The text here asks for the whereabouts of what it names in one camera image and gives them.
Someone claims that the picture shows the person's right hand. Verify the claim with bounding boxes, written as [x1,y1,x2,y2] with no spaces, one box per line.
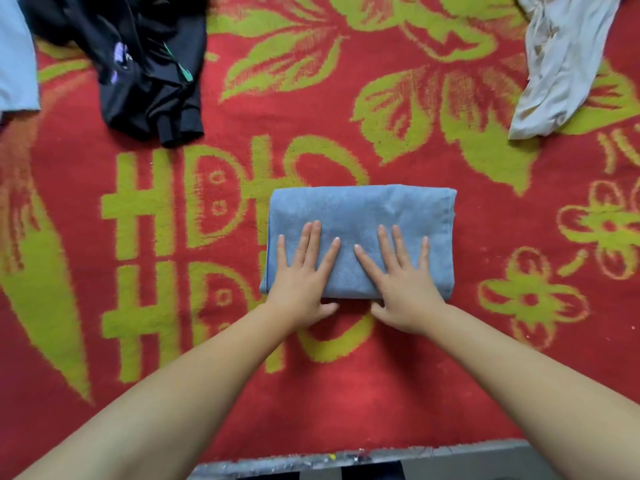
[353,225,448,336]

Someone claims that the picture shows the person's left forearm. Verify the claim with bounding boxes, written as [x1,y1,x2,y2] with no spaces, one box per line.
[15,305,301,480]

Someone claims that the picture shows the person's right forearm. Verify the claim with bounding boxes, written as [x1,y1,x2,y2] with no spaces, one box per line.
[420,305,640,480]

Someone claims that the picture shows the person's blue trousers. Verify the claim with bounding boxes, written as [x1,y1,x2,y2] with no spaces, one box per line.
[240,459,406,480]

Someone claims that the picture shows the light blue denim jacket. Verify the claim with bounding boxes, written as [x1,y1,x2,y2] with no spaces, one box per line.
[260,185,458,301]

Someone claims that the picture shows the red and yellow blanket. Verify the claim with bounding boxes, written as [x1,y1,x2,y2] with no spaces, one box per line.
[0,0,640,468]

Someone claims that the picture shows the person's left hand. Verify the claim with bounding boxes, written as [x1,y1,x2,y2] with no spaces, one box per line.
[262,219,342,331]

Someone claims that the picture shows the pile of mixed clothes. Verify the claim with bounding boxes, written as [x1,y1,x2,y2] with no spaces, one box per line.
[0,0,626,148]

